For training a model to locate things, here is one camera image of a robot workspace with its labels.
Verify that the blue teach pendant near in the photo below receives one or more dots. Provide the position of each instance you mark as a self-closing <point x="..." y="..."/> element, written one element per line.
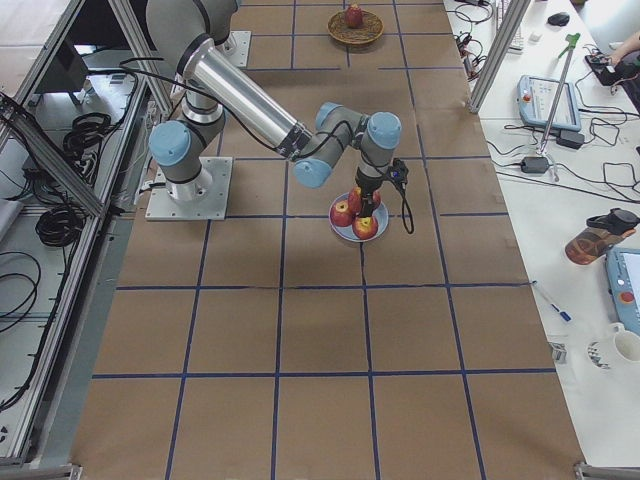
<point x="622" y="268"/>

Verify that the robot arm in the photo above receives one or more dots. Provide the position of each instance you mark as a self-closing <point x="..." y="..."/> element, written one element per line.
<point x="188" y="35"/>

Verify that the red apple on plate front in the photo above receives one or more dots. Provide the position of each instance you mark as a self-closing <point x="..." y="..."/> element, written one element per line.
<point x="365" y="228"/>

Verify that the silver rod green tip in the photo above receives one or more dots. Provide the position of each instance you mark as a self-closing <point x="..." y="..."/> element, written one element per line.
<point x="572" y="40"/>

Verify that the blue teach pendant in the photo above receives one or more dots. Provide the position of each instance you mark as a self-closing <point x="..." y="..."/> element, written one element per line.
<point x="622" y="268"/>
<point x="535" y="101"/>

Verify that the brown water bottle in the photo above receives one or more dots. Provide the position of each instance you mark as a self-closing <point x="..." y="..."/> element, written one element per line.
<point x="600" y="235"/>

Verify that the black computer mouse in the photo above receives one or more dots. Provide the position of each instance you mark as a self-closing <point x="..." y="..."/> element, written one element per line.
<point x="559" y="19"/>

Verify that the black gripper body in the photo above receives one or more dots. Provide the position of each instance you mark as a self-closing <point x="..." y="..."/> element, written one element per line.
<point x="367" y="186"/>

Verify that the red apple on plate back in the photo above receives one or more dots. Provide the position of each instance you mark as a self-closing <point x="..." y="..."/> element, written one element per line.
<point x="376" y="198"/>

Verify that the blue white pen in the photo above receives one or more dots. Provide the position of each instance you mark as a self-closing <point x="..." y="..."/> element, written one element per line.
<point x="562" y="313"/>

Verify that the red apple on plate left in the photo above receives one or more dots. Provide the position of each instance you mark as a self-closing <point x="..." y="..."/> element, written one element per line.
<point x="340" y="214"/>

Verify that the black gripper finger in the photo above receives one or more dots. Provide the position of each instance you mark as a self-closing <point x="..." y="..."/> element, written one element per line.
<point x="367" y="205"/>

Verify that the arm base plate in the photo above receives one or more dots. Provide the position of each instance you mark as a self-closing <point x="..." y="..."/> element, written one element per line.
<point x="237" y="46"/>
<point x="204" y="198"/>

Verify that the blue teach pendant far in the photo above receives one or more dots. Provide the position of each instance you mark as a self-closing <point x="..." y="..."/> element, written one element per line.
<point x="535" y="101"/>

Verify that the yellow-red apple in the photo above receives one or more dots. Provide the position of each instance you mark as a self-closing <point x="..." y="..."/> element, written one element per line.
<point x="354" y="200"/>

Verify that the light blue plate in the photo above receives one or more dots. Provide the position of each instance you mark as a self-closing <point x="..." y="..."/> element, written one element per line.
<point x="381" y="214"/>

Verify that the aluminium frame post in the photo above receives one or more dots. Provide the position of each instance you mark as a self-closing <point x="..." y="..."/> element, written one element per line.
<point x="511" y="22"/>

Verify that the black power adapter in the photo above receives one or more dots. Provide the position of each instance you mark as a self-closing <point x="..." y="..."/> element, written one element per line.
<point x="534" y="165"/>

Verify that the red apple on plate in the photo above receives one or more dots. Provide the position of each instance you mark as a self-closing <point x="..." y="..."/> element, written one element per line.
<point x="376" y="198"/>
<point x="365" y="228"/>
<point x="340" y="214"/>

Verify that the dark red apple in basket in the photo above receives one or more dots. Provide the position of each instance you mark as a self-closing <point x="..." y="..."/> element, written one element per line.
<point x="353" y="16"/>

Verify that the wicker basket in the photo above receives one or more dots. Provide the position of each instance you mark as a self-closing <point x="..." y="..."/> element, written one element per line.
<point x="368" y="32"/>

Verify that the white mug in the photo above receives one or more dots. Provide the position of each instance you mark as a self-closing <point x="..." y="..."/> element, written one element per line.
<point x="619" y="348"/>

